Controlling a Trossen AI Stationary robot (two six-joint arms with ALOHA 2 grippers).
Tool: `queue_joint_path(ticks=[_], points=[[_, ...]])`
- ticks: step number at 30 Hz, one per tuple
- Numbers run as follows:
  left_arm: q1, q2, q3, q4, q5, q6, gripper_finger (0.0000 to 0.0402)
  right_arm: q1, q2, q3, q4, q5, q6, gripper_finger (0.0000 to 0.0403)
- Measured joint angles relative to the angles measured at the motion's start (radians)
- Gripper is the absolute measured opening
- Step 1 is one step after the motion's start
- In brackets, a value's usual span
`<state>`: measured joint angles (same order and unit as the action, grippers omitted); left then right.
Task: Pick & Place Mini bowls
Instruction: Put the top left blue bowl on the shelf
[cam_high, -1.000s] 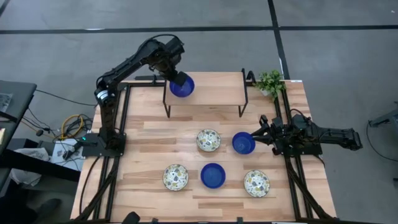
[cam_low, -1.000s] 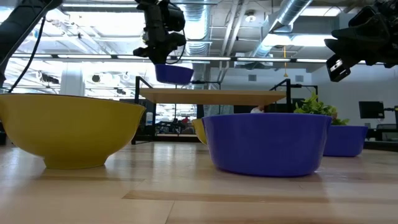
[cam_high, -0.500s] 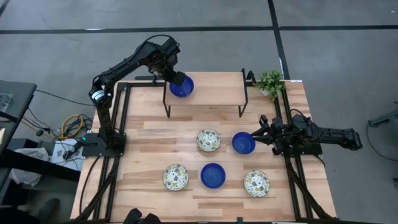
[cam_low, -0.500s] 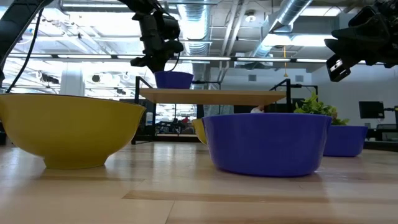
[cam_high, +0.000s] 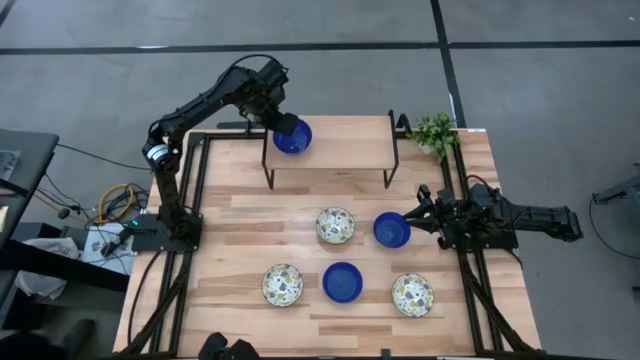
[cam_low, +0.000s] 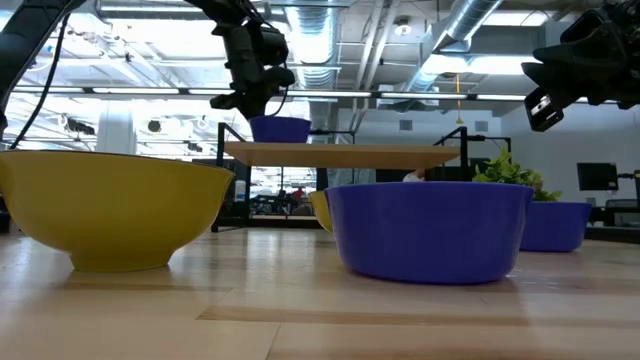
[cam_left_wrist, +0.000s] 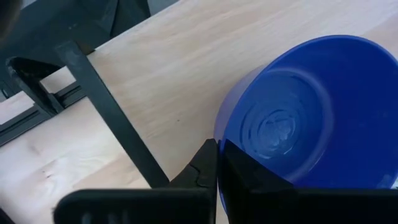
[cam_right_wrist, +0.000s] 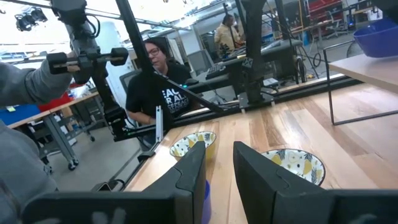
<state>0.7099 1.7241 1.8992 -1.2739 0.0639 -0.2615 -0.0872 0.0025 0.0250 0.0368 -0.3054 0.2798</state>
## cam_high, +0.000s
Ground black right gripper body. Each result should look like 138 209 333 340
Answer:
432 188 464 249

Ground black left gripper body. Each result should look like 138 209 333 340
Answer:
243 92 289 132

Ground blue mini bowl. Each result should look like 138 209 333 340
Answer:
272 118 314 156
372 211 412 249
321 261 365 304

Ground yellow bowl with speckled inside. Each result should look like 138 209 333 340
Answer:
314 206 357 245
260 263 305 308
390 272 435 319

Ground wooden shelf with black legs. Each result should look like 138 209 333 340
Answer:
260 108 400 191

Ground green plant in white pot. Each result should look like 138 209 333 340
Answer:
408 111 461 164

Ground grey stand base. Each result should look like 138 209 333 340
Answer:
592 162 640 206

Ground black power adapter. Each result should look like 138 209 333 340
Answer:
99 238 121 259

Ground white printed paper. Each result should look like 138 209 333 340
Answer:
82 222 136 276

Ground dark grey desk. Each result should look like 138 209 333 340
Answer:
0 128 60 236

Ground white crumpled bag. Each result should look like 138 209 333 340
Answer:
14 237 81 301

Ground black desk beam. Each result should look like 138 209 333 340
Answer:
0 238 131 294

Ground black aluminium table frame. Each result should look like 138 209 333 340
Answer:
117 112 539 360

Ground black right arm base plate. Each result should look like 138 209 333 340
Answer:
446 209 521 252

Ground thin black floor cable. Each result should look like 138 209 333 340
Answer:
587 195 640 261

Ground long black cable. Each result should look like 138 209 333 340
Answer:
55 143 154 172

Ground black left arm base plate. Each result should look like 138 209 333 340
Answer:
130 213 204 254

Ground yellow cable loop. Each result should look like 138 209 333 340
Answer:
97 183 136 226

